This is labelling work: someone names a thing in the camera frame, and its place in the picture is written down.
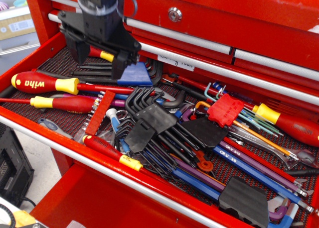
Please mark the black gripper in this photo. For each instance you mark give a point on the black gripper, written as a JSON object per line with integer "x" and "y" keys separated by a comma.
{"x": 82, "y": 30}

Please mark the red bit holder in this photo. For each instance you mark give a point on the red bit holder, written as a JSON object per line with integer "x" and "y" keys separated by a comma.
{"x": 101, "y": 104}

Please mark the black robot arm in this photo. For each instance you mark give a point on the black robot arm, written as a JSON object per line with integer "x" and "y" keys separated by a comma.
{"x": 104, "y": 7}

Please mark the blue hex key holder set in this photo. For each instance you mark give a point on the blue hex key holder set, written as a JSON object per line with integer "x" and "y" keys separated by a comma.
{"x": 145, "y": 74}

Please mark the black holder centre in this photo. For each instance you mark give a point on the black holder centre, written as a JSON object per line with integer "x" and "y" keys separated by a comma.
{"x": 208, "y": 132}

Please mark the red holder coloured hex keys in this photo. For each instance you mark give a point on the red holder coloured hex keys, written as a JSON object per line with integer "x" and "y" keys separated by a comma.
{"x": 225, "y": 111}

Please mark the black holder large hex keys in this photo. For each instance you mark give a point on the black holder large hex keys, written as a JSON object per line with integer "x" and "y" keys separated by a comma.
{"x": 246, "y": 203}

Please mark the red yellow screwdriver back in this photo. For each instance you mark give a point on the red yellow screwdriver back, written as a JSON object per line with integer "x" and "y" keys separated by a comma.
{"x": 98, "y": 53}

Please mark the red yellow screwdriver front left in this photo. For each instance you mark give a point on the red yellow screwdriver front left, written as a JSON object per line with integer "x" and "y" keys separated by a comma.
{"x": 72, "y": 104}

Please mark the blue white precision screwdriver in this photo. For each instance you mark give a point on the blue white precision screwdriver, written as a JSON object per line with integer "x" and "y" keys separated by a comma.
{"x": 112, "y": 115}

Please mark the white label cutting tools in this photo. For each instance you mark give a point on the white label cutting tools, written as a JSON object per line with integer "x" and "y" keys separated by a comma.
{"x": 176, "y": 63}

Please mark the large red yellow Wiha screwdriver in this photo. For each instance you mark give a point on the large red yellow Wiha screwdriver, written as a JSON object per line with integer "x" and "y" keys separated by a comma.
{"x": 36, "y": 83}

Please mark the round silver cabinet lock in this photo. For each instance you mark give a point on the round silver cabinet lock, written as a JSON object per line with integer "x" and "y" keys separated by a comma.
{"x": 174, "y": 14}

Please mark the black hex key set upper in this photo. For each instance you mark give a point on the black hex key set upper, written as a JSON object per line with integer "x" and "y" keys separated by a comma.
{"x": 154, "y": 121}

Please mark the black hex key set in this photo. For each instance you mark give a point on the black hex key set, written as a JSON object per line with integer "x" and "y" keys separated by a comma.
{"x": 154, "y": 121}
{"x": 157, "y": 150}

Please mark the black hex key set lower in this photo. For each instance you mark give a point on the black hex key set lower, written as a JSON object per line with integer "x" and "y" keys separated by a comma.
{"x": 157, "y": 150}

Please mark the red yellow screwdriver front edge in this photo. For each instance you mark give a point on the red yellow screwdriver front edge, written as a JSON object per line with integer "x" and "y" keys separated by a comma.
{"x": 99, "y": 145}

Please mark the cardboard box on shelf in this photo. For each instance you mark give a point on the cardboard box on shelf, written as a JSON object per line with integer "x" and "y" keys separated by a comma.
{"x": 16, "y": 26}

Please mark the open red drawer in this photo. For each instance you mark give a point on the open red drawer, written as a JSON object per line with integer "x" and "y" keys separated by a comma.
{"x": 99, "y": 192}

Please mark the black device on floor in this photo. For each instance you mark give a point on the black device on floor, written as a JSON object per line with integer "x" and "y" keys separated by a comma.
{"x": 16, "y": 172}

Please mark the orange plastic key clip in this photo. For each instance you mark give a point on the orange plastic key clip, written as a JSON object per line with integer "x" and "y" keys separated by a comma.
{"x": 202, "y": 161}

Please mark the blue long hex key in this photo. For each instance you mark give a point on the blue long hex key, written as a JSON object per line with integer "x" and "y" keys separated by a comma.
{"x": 282, "y": 191}

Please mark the purple long hex key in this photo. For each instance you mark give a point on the purple long hex key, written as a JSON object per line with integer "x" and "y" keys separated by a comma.
{"x": 264, "y": 167}

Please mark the red tool cabinet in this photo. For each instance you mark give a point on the red tool cabinet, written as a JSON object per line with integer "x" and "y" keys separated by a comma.
{"x": 267, "y": 50}

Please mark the silver combination wrench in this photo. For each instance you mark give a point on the silver combination wrench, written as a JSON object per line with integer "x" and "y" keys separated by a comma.
{"x": 305, "y": 156}

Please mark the red yellow screwdriver right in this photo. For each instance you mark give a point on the red yellow screwdriver right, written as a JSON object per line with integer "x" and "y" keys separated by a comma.
{"x": 301, "y": 129}

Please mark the grey blue handle tool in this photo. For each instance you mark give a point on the grey blue handle tool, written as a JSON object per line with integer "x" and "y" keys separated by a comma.
{"x": 53, "y": 126}

